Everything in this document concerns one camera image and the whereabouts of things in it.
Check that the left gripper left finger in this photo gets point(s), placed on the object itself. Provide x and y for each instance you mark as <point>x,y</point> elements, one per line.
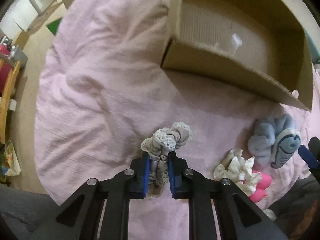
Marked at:
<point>132,183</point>

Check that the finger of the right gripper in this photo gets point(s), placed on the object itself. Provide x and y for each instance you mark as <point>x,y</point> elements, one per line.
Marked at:
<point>310,156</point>

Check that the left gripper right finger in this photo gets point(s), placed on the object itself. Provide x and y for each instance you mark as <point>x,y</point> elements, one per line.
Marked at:
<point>186,183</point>

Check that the light blue fluffy sock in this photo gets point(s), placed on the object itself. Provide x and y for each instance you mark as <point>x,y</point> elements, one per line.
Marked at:
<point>274,142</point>

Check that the beige lace-trimmed scrunchie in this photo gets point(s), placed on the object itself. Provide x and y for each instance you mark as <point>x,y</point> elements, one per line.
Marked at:
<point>158,146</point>

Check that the pink round soft toy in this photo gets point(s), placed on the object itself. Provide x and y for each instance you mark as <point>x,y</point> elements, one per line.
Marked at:
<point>260,192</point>

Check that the white cream floral scrunchie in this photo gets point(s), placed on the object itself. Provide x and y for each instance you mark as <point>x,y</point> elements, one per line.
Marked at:
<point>239,170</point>

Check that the small white sock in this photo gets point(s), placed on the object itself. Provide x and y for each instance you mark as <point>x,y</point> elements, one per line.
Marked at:
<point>229,44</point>

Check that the pink bed blanket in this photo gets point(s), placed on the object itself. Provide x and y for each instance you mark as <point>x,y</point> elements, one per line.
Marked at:
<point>103,91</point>

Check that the teal pillow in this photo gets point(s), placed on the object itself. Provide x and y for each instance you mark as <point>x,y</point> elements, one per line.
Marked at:
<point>314,52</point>

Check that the brown cardboard box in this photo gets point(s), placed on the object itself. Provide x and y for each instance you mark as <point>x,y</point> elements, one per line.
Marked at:
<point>257,45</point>

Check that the wooden shelf rack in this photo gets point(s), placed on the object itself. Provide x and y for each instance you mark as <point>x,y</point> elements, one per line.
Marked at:
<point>5,99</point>

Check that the grey small bin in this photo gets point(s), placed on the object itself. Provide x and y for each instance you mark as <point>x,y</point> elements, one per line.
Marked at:
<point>17,54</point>

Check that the green bin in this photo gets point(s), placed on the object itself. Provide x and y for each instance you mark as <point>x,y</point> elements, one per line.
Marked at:
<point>53,26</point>

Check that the red suitcase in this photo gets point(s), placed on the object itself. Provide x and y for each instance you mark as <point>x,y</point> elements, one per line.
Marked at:
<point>5,68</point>

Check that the white kitchen cabinets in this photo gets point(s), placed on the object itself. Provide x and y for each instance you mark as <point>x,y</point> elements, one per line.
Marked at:
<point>18,17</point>

